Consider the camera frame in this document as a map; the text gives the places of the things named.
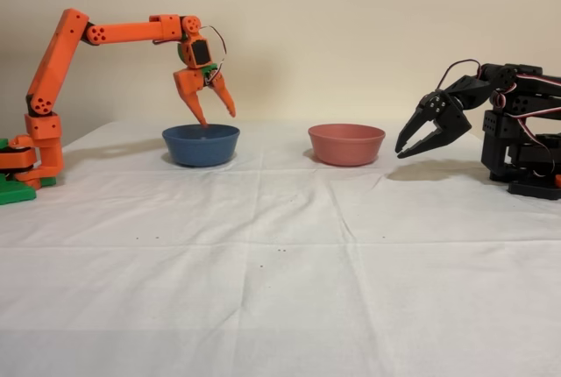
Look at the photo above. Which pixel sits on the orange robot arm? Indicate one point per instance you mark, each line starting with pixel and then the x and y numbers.
pixel 48 70

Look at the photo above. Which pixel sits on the blue bowl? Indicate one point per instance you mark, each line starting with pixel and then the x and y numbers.
pixel 200 151

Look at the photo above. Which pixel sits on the pink bowl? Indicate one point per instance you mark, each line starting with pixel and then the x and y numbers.
pixel 346 149

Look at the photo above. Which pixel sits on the white tablecloth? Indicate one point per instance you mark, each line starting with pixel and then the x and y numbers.
pixel 280 298

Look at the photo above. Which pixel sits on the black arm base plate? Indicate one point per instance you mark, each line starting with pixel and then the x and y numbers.
pixel 537 190

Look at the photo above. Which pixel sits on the green arm base plate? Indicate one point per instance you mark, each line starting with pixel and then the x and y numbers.
pixel 13 195

